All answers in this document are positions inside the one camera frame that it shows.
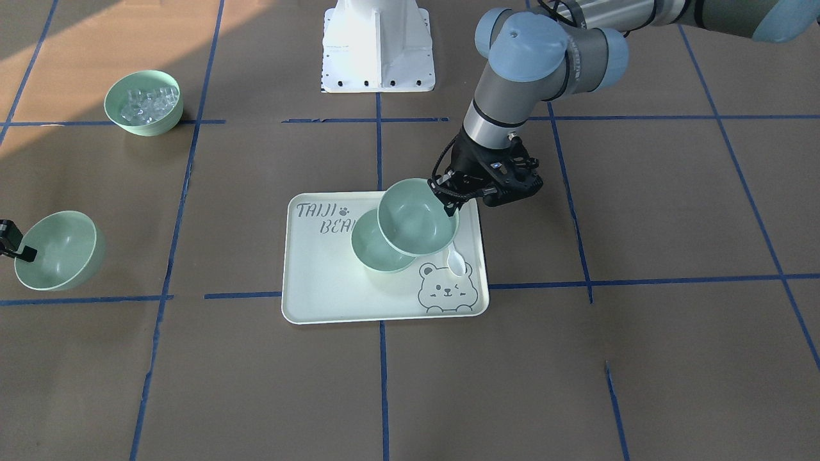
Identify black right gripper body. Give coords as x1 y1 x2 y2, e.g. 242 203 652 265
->
1 219 17 255

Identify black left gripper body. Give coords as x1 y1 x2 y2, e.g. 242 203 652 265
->
442 125 513 200

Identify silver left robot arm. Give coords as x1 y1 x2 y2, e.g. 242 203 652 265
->
428 1 819 216

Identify white plastic spoon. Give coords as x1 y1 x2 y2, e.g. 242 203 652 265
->
447 241 468 277

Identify green bowl on tray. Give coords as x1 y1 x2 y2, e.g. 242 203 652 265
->
351 208 416 273

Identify pale green bear tray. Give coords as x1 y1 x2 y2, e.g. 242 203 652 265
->
282 191 489 324

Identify green bowl with ice cubes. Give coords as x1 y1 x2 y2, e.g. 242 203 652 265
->
103 70 184 137

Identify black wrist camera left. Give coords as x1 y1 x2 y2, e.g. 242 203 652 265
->
479 135 544 207

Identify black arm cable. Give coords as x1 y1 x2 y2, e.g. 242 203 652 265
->
432 134 463 186

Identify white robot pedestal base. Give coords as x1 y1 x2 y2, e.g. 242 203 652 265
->
320 1 436 93

